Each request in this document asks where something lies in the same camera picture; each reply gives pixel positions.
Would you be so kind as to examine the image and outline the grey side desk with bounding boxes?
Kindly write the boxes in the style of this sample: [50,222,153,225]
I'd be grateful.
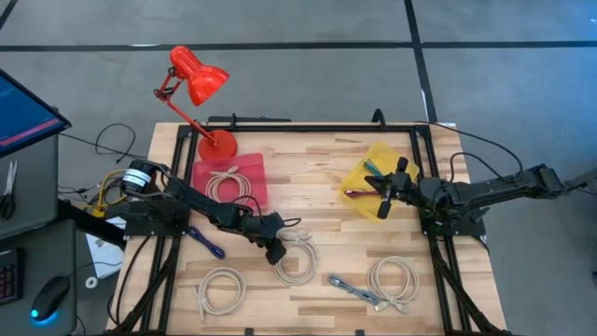
[0,133,78,336]

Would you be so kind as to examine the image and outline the grey metal floor bracket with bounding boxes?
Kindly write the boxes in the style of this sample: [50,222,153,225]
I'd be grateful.
[566,168,597,197]

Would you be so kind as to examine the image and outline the black computer mouse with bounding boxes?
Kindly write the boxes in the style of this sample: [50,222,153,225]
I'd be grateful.
[28,274,71,326]

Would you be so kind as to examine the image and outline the red desk lamp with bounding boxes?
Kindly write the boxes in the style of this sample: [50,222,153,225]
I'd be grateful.
[153,45,239,160]

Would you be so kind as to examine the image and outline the white paper sheet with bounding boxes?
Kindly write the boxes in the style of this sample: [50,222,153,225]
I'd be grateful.
[86,217,126,280]

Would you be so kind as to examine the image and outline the short black right arm cable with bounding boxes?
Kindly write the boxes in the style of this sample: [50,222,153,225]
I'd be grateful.
[448,151,495,186]

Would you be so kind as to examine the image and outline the black power cable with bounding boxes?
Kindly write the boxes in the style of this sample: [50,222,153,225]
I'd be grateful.
[107,235,153,328]

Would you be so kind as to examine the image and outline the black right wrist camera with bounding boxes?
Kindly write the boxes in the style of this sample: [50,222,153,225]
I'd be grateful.
[363,173,391,190]

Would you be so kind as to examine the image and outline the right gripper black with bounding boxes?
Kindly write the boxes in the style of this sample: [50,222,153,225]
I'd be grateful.
[375,156,421,220]

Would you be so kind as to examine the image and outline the beige cable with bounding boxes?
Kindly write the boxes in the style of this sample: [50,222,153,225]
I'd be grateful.
[366,256,420,315]
[191,266,247,323]
[271,227,320,287]
[204,164,254,205]

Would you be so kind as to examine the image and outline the black aluminium table frame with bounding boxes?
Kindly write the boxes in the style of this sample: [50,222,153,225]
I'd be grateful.
[104,107,514,336]

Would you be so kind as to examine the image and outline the yellow cable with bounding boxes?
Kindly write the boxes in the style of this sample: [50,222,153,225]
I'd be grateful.
[92,168,130,219]

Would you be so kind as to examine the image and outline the pink translucent plastic bin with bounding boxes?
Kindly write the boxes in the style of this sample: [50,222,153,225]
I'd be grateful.
[191,152,271,212]

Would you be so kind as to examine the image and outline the grey braided USB cable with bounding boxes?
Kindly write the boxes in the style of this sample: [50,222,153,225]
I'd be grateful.
[327,274,382,307]

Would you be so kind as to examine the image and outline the thin black floor cable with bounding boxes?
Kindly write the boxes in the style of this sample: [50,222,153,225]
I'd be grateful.
[95,122,137,164]

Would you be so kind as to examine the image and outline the purple USB cable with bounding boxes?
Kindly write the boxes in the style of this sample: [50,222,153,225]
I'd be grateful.
[187,225,227,260]

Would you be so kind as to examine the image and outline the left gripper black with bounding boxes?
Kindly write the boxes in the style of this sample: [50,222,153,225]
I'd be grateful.
[242,210,288,266]

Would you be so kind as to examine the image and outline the black desk support beam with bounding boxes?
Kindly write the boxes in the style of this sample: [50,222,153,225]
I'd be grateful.
[56,199,127,248]

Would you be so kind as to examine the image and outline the yellow translucent plastic bin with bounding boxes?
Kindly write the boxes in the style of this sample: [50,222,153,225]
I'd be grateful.
[339,142,420,224]

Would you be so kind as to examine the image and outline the long black right arm cable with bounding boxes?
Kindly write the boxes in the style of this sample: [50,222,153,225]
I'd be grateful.
[412,119,526,181]

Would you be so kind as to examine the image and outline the grey handled scissors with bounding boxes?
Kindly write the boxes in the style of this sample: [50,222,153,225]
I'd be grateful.
[0,158,19,221]

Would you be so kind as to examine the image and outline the black keyboard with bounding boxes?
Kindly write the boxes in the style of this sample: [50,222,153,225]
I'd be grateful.
[0,246,23,307]

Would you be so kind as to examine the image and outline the computer monitor blue screen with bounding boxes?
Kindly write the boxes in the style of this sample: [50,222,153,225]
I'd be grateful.
[0,68,73,159]

